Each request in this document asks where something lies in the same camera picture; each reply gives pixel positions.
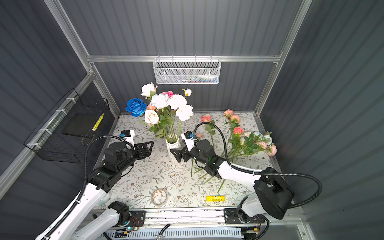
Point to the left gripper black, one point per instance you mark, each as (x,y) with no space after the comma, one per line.
(146,152)

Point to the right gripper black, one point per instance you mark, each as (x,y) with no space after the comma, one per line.
(185,152)

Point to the white ribbed ceramic vase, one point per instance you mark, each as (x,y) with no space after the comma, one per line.
(172,147)

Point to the pink roses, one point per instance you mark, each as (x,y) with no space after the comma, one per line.
(166,111)

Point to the blue rose stem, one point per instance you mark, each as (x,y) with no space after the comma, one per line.
(136,107)

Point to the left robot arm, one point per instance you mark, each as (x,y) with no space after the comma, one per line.
(96,189)

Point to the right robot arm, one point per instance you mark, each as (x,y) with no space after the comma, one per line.
(272,195)

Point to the bunch of artificial flowers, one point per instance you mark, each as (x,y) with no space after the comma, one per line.
(245,144)

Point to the small pink bud stem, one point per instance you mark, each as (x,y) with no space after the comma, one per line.
(195,152)

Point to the yellow marker pen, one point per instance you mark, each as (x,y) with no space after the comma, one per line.
(97,123)

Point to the floral table mat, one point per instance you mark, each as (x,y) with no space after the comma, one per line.
(157,171)

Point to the single pink rose on mat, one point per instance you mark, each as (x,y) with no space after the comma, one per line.
(209,128)

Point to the clear tape roll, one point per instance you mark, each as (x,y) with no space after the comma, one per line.
(159,197)

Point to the black notebook in basket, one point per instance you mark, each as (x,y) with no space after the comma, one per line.
(80,126)

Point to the yellow label tag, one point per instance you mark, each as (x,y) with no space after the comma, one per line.
(215,198)

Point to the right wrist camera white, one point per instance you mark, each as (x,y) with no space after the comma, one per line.
(190,140)

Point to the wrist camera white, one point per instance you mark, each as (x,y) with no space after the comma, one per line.
(190,140)
(128,137)

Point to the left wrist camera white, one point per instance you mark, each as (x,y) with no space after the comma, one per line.
(128,137)

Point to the black wire wall basket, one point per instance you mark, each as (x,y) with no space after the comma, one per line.
(65,135)

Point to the white wire wall basket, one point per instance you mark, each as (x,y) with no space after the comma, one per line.
(188,72)

